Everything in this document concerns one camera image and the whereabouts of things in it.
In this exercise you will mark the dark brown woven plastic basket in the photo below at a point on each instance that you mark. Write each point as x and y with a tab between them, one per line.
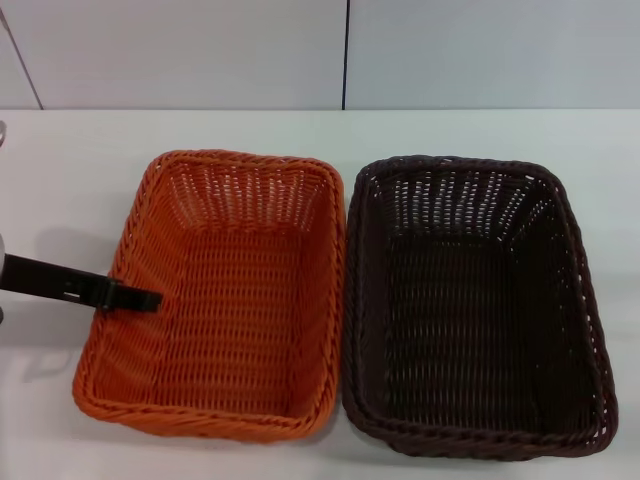
465	320

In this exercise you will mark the orange woven plastic basket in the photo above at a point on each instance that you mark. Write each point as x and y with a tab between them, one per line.
240	320

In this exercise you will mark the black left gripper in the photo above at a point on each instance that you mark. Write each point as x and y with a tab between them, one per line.
35	275

